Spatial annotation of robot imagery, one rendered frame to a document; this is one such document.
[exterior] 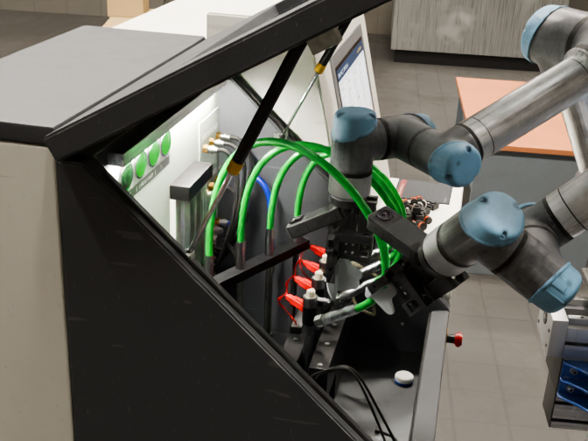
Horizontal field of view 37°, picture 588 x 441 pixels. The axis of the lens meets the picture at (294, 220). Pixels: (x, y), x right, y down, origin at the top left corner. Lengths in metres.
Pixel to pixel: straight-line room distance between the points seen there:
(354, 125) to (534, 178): 2.79
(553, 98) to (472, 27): 7.16
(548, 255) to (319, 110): 0.79
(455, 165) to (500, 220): 0.26
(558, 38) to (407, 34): 7.00
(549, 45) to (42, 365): 1.06
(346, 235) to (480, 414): 1.89
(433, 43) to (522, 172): 4.62
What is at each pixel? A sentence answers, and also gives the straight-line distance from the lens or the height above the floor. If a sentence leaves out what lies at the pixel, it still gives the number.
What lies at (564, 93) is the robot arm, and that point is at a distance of 1.56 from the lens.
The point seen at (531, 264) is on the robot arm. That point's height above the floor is 1.37.
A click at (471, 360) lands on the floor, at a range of 3.65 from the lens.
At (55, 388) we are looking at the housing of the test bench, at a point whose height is 1.06.
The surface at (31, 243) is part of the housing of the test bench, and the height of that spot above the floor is 1.31.
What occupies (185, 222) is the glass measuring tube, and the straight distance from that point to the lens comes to 1.66.
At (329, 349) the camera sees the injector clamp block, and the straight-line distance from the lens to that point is 1.72.
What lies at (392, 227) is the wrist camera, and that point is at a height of 1.34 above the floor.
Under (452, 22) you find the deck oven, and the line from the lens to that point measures 8.66.
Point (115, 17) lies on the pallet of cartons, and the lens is 8.42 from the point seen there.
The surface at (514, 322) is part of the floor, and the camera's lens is 3.98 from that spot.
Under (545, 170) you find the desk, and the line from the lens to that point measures 4.20.
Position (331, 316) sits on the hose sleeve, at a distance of 1.52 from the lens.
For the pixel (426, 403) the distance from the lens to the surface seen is 1.65.
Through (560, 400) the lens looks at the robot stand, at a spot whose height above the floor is 0.80.
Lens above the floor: 1.87
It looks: 23 degrees down
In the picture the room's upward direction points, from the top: 3 degrees clockwise
